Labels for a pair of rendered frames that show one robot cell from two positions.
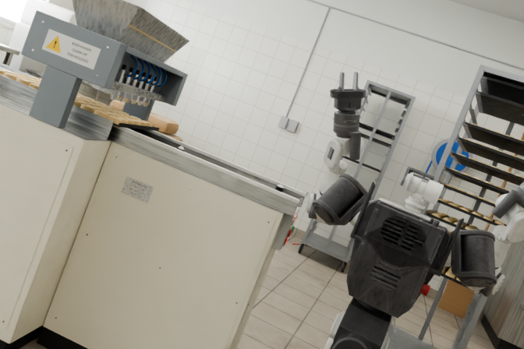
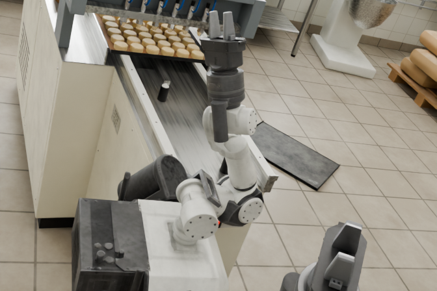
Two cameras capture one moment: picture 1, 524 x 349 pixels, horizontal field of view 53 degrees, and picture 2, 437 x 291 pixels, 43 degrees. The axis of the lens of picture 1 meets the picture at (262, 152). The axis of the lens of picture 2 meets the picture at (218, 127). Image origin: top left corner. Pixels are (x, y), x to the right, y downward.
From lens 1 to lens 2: 1.72 m
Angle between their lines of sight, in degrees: 54
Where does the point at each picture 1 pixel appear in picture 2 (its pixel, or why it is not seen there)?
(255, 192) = (158, 152)
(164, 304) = not seen: hidden behind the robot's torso
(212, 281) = not seen: hidden behind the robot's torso
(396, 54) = not seen: outside the picture
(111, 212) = (106, 135)
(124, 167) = (114, 94)
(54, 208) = (51, 117)
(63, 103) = (60, 26)
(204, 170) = (142, 113)
